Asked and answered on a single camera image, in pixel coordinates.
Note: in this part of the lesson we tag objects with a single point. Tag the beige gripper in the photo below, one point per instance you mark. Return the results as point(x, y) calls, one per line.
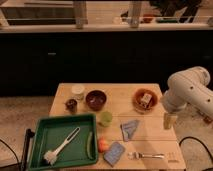
point(169, 120)

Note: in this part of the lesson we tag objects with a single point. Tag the blue grey towel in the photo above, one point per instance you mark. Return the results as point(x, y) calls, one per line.
point(128, 129)

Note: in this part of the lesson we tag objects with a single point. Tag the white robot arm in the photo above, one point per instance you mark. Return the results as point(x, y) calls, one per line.
point(187, 87)

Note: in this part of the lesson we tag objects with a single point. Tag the small box in orange bowl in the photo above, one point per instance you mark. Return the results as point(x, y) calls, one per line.
point(145, 99)

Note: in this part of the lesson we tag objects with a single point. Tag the dark purple bowl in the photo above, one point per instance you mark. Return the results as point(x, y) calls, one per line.
point(96, 100)

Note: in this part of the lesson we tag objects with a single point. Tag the silver fork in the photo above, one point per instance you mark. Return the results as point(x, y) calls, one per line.
point(137, 155)

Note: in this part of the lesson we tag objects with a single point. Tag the green cup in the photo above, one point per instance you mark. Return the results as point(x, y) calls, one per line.
point(105, 118)

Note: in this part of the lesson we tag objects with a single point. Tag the blue sponge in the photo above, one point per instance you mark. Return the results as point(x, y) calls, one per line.
point(113, 155)

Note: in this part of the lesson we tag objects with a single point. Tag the orange toy fruit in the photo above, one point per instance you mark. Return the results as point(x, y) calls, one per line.
point(103, 145)

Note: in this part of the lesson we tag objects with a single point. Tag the white cup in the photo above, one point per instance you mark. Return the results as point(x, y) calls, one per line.
point(78, 91)

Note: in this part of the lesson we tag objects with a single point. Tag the small dark brown cup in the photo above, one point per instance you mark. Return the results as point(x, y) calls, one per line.
point(71, 105)

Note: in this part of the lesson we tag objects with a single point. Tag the green plastic tray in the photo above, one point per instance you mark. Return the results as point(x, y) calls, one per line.
point(50, 133)

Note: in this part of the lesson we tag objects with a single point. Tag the white dish brush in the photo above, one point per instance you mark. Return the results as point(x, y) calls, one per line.
point(51, 156)

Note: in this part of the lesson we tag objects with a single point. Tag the black stand left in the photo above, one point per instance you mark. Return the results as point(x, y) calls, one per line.
point(28, 135)

